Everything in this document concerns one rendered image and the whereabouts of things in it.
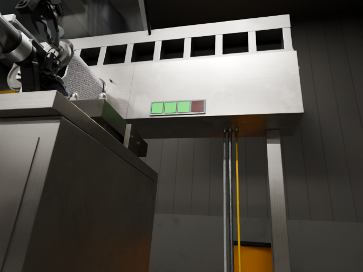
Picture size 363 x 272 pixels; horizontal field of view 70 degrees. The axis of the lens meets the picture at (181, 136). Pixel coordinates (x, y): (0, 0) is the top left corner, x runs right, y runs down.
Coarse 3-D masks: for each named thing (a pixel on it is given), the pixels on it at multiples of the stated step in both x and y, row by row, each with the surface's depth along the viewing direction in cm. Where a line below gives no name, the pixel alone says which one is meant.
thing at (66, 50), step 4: (60, 44) 96; (64, 44) 95; (44, 48) 97; (64, 48) 95; (68, 48) 94; (64, 52) 94; (68, 52) 94; (64, 56) 93; (56, 60) 93; (60, 60) 93; (64, 60) 93; (64, 68) 95; (60, 72) 96; (64, 72) 97; (60, 76) 98
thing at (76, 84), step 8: (72, 72) 95; (72, 80) 95; (80, 80) 100; (72, 88) 95; (80, 88) 100; (88, 88) 105; (64, 96) 90; (80, 96) 100; (88, 96) 105; (96, 96) 111
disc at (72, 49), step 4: (60, 40) 98; (64, 40) 97; (68, 40) 97; (68, 44) 96; (72, 44) 96; (72, 48) 95; (72, 52) 94; (68, 56) 94; (72, 56) 94; (68, 60) 93; (64, 64) 93; (60, 68) 92
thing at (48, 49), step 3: (48, 48) 95; (51, 48) 95; (60, 48) 93; (48, 51) 94; (51, 51) 94; (54, 51) 94; (57, 51) 93; (60, 51) 93; (63, 51) 94; (54, 54) 93; (57, 54) 93; (60, 54) 93; (54, 57) 92; (57, 57) 93
